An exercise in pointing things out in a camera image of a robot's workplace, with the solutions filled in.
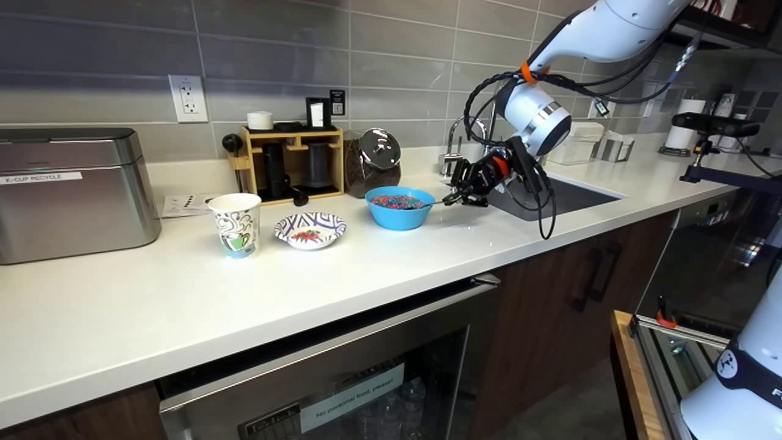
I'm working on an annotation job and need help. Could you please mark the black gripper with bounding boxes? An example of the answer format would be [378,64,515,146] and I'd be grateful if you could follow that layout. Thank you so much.
[442,148,522,206]

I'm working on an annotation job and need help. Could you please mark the colourful cereal heap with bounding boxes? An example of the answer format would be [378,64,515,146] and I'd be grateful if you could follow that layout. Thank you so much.
[371,191,431,212]

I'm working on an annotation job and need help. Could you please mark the blue bowl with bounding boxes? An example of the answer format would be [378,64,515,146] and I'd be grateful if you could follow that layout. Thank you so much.
[361,182,438,232]

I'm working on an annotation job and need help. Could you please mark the white blue-patterned bowl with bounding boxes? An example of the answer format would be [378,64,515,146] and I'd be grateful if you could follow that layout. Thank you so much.
[271,210,350,253]

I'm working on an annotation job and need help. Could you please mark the glass jar with metal lid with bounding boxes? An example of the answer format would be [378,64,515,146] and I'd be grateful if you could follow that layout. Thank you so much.
[345,125,405,199]

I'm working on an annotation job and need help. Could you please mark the steel undermount sink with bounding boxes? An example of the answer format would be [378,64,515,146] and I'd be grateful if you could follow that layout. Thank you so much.
[487,169,623,224]

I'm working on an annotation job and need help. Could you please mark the white dish tray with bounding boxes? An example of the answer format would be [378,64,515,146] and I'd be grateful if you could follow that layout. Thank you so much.
[565,120,606,166]

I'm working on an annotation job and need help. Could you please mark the black coffee press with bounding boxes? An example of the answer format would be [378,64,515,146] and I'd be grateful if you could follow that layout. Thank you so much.
[260,143,294,202]
[303,143,338,195]

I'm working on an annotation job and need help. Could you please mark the black framed sign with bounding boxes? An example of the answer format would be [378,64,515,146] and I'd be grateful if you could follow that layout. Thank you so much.
[303,94,336,132]

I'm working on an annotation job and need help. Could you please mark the dark wood base cabinet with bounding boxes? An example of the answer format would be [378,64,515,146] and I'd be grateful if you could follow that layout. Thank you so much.
[472,207,680,440]
[0,382,169,440]

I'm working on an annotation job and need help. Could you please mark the wooden coffee stand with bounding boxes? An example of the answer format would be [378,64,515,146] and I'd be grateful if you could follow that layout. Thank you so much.
[229,121,348,202]

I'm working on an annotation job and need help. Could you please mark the small white cup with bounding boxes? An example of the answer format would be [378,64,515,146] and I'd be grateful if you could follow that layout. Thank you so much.
[245,110,277,132]

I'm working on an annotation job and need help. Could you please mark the white paper towel roll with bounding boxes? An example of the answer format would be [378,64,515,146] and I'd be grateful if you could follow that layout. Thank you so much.
[663,94,708,153]

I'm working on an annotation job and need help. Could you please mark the glass door beverage fridge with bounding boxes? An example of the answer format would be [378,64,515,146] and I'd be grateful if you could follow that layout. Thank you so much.
[155,273,505,440]

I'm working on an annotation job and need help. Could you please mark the patterned paper cup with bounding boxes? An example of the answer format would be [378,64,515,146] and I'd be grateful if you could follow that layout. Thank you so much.
[206,191,265,261]

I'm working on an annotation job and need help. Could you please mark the black round knob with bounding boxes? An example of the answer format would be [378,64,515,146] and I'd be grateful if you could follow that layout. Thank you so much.
[219,132,248,159]

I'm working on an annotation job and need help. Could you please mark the white paper sachets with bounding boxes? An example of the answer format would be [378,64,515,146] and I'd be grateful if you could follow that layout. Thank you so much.
[160,191,217,220]

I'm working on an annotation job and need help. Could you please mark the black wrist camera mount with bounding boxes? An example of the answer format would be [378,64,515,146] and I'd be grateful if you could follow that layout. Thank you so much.
[505,135,548,193]

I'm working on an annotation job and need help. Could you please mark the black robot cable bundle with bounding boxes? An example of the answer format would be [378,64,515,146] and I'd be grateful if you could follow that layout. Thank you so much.
[461,34,705,241]

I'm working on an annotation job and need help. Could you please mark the wire sponge rack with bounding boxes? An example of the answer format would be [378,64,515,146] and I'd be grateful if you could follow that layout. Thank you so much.
[592,132,640,163]

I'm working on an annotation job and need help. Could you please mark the black cabinet handle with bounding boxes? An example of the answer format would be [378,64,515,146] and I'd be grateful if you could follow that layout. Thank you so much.
[597,240,626,305]
[569,246,606,316]

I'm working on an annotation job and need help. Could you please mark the black camera on stand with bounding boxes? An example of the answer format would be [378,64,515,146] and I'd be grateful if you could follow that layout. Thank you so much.
[669,110,782,185]

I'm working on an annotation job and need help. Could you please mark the aluminium extrusion frame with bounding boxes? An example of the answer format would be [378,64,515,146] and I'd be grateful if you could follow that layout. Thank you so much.
[634,312,738,440]

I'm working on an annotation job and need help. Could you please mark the white wall outlet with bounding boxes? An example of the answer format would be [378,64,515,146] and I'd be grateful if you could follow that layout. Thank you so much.
[167,74,211,127]

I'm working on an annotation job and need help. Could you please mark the dark wall shelf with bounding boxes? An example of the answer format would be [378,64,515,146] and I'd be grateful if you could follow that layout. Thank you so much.
[667,0,782,58]

